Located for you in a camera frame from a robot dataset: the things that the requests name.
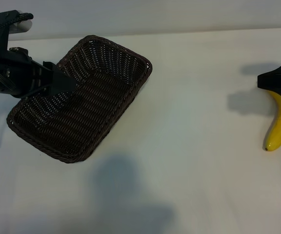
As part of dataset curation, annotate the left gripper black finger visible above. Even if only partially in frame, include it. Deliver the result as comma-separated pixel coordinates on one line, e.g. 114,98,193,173
20,84,77,99
42,61,78,86

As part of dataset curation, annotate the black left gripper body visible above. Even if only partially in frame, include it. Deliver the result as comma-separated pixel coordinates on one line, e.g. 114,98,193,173
0,47,47,98

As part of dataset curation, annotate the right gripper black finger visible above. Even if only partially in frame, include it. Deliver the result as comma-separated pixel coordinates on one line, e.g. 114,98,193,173
257,60,281,88
257,81,281,100

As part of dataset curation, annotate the yellow banana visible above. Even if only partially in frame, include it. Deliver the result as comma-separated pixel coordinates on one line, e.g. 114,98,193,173
263,91,281,152

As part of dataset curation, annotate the dark brown woven basket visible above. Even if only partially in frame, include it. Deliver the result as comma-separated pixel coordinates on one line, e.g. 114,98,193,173
6,35,153,163

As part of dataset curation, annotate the white cylinder post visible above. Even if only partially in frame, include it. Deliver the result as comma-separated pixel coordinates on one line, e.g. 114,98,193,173
8,10,33,34

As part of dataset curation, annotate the black braided cable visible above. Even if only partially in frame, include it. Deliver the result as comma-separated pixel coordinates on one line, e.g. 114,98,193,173
0,12,34,39

